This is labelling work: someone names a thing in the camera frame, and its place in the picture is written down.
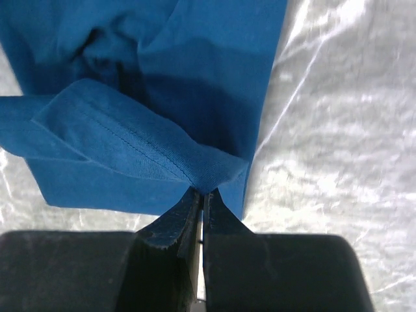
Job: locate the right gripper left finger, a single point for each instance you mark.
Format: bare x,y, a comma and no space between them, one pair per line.
153,269

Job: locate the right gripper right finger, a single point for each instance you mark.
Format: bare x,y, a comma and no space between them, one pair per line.
246,271

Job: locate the dark blue t shirt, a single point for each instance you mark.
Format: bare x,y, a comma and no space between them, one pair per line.
127,104

